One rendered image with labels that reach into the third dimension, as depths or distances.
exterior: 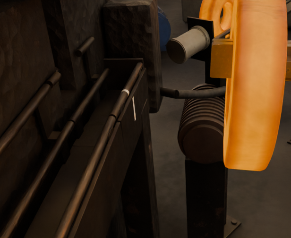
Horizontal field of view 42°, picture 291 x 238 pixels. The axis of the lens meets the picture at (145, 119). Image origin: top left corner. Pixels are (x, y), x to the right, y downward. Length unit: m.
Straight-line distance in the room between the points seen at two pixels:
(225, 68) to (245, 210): 1.11
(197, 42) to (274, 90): 0.63
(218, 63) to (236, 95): 0.07
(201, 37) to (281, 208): 0.76
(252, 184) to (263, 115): 1.26
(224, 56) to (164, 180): 1.23
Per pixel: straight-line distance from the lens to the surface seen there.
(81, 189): 0.42
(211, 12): 0.91
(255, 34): 0.27
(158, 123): 1.90
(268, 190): 1.50
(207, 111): 0.88
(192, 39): 0.88
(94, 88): 0.63
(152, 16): 0.75
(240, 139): 0.28
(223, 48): 0.32
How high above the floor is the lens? 0.96
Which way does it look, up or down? 30 degrees down
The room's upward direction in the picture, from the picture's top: 5 degrees counter-clockwise
